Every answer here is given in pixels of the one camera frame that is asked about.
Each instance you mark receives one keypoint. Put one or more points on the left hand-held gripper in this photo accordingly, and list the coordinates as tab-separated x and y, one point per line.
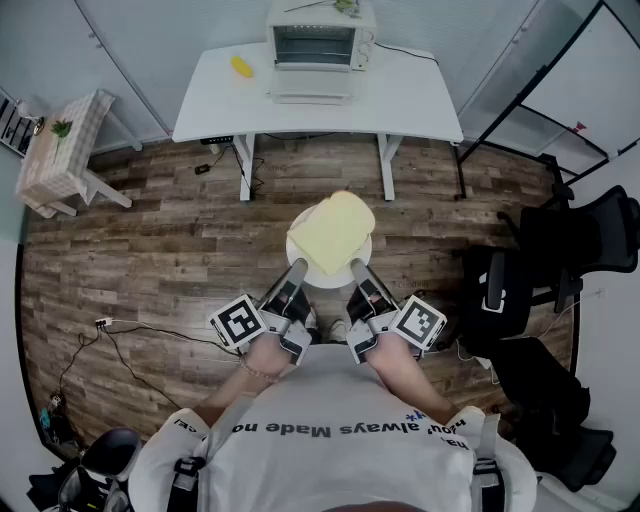
237	322

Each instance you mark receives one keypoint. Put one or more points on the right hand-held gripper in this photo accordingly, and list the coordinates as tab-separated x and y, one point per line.
417	322

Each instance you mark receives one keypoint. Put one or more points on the white round plate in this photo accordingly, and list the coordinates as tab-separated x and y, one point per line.
325	280

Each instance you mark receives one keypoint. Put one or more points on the pale yellow bread slice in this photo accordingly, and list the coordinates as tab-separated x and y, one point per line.
330	235

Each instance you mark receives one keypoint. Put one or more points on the white toaster oven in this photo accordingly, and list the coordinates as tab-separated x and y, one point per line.
300	21

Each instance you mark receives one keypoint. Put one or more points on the person's right forearm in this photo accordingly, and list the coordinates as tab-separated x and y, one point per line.
410	380

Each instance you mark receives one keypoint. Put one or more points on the person's left forearm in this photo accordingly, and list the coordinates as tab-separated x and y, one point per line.
235	395

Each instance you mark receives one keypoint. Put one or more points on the white shoe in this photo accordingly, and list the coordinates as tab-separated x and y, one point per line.
339	330

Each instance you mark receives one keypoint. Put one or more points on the black power adapter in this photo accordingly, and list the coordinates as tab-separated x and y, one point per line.
201	169

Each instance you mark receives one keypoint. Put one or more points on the black under-desk power strip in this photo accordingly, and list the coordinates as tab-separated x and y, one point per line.
217	140

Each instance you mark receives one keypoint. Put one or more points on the white table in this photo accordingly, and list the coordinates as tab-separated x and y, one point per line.
400	110

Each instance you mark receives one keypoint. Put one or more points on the white floor power strip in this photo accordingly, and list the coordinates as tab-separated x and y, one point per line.
103	322

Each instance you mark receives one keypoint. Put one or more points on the white printed t-shirt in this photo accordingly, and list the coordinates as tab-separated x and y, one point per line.
325	475

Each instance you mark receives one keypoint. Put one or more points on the yellow corn cob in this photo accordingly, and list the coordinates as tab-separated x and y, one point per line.
241	67

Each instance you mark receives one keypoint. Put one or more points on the grey black chair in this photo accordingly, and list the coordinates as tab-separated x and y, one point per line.
110	447

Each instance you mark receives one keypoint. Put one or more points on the checked tablecloth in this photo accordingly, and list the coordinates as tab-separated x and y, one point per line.
55	165

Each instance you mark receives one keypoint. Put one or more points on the pile of plugs and adapters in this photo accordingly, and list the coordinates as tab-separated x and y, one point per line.
55	420

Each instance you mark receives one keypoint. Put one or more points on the green plant sprig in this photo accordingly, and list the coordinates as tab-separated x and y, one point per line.
61	128

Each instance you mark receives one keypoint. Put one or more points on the artificial flower bouquet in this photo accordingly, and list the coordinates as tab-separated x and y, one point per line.
345	6

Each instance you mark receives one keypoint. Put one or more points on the white desk lamp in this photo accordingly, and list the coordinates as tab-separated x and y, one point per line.
27	107

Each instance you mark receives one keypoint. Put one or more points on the dark wall shelf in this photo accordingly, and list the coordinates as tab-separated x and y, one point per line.
12	127

